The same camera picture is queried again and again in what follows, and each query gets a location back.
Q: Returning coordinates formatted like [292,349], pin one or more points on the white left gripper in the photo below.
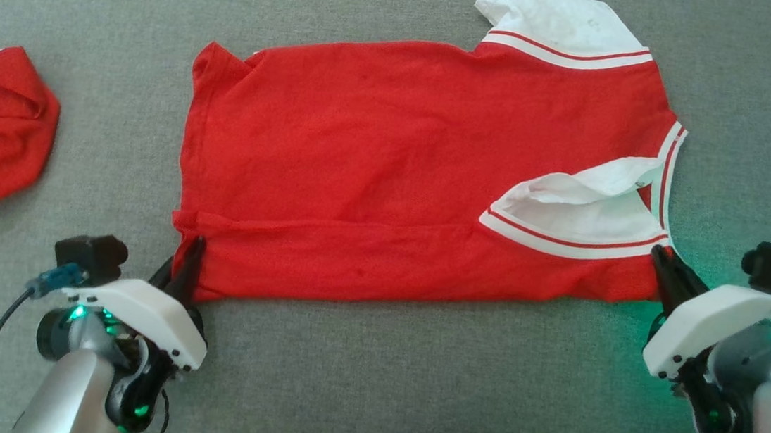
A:
[150,314]

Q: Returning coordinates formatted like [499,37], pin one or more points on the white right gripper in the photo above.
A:
[702,310]

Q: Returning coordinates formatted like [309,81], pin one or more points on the red jersey with white trim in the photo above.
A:
[398,161]

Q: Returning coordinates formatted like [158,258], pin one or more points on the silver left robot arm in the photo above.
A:
[68,391]

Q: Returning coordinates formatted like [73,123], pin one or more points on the grey fabric sofa seat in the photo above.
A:
[369,385]

